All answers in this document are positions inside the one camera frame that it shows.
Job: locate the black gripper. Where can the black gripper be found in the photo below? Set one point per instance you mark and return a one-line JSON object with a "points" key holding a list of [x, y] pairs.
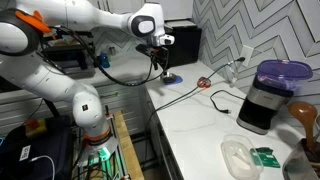
{"points": [[159, 56]]}

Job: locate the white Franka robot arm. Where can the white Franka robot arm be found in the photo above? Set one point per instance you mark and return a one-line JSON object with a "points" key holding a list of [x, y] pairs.
{"points": [[50, 80]]}

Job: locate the clear plastic lunch box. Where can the clear plastic lunch box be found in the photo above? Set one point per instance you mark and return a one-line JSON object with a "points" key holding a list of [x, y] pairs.
{"points": [[238, 156]]}

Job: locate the green pack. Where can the green pack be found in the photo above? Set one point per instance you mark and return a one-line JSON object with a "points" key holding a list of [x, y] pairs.
{"points": [[268, 158]]}

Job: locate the yellow box with red button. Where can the yellow box with red button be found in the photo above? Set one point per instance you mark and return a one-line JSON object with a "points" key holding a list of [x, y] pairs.
{"points": [[35, 127]]}

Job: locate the small metal bowl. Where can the small metal bowl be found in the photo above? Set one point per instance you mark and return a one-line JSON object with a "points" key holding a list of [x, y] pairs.
{"points": [[170, 79]]}

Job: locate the blue plate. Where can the blue plate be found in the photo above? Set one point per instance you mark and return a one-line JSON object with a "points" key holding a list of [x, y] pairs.
{"points": [[179, 80]]}

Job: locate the black microwave oven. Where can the black microwave oven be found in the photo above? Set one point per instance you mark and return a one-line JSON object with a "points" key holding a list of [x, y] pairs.
{"points": [[186, 43]]}

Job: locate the red tape roll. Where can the red tape roll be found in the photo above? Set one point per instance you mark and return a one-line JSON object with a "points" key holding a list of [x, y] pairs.
{"points": [[204, 83]]}

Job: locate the blue bottle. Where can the blue bottle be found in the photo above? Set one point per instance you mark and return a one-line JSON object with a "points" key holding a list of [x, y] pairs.
{"points": [[104, 60]]}

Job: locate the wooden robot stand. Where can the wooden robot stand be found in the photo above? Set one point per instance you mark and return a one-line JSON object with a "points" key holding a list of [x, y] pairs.
{"points": [[128, 146]]}

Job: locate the black countertop appliance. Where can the black countertop appliance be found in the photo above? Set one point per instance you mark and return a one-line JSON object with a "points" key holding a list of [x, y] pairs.
{"points": [[68, 61]]}

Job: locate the black silver coffee maker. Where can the black silver coffee maker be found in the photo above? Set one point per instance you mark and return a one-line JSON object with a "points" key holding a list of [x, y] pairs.
{"points": [[263, 106]]}

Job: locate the purple lidded plastic container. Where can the purple lidded plastic container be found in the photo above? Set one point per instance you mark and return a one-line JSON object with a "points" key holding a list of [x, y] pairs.
{"points": [[283, 71]]}

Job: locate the brown wooden spoon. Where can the brown wooden spoon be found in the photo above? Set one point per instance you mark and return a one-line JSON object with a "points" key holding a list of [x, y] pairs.
{"points": [[303, 115]]}

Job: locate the black bag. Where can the black bag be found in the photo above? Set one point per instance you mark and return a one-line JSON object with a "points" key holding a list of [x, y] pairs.
{"points": [[40, 156]]}

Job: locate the white paper label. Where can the white paper label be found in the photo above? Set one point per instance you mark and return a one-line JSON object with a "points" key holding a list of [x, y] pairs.
{"points": [[25, 152]]}

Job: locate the dark utensil holder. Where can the dark utensil holder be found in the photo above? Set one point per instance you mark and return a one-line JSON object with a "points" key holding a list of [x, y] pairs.
{"points": [[296, 166]]}

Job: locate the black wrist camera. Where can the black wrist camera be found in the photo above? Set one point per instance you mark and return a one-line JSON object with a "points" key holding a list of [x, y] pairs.
{"points": [[144, 49]]}

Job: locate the white wall outlet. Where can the white wall outlet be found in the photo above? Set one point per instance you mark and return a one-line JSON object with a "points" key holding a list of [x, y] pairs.
{"points": [[248, 51]]}

